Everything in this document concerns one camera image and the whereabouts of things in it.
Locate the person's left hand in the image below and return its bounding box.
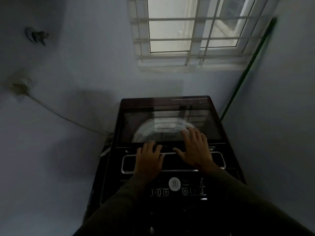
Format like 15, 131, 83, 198
134, 141, 165, 180

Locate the person's right hand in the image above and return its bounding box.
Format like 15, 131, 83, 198
172, 127, 218, 174

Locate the dark maroon washing machine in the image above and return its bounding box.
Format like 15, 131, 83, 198
82, 95, 246, 236

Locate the glass washing machine lid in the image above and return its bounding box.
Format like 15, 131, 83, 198
115, 96, 228, 174

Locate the person's left forearm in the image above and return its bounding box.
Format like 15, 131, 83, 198
73, 169, 164, 236

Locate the person's right forearm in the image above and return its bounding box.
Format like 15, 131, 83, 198
194, 162, 315, 236

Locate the green pipe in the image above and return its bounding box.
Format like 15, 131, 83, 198
220, 17, 277, 122

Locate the white wall socket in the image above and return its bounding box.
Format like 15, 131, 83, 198
11, 77, 34, 95

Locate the metal wall tap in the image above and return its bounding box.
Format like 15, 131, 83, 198
24, 27, 50, 46

